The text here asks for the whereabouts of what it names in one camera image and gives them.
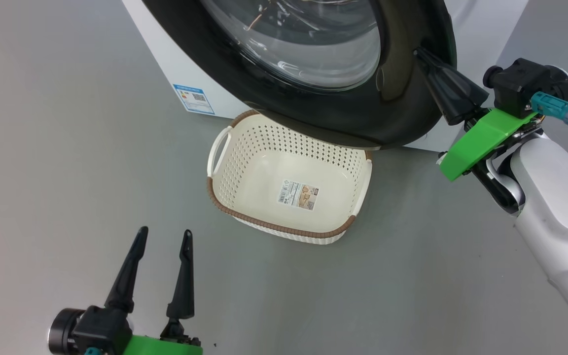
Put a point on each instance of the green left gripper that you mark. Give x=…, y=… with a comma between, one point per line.
x=165, y=347

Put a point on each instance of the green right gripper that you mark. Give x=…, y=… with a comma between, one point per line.
x=481, y=143

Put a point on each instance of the dark round washing machine door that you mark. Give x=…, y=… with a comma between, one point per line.
x=397, y=118

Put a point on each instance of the white washing machine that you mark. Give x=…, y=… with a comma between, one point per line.
x=486, y=29

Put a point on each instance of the cream perforated laundry basket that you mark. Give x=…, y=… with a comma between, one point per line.
x=259, y=182

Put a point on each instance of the basket product sticker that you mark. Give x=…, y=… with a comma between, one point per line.
x=298, y=195

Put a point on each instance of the blue white energy label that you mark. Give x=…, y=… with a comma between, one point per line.
x=194, y=99

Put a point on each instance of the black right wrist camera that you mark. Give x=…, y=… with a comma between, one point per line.
x=520, y=86

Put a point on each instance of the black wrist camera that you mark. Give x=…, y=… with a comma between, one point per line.
x=520, y=86
x=96, y=330

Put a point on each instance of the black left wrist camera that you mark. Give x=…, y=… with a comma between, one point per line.
x=96, y=330

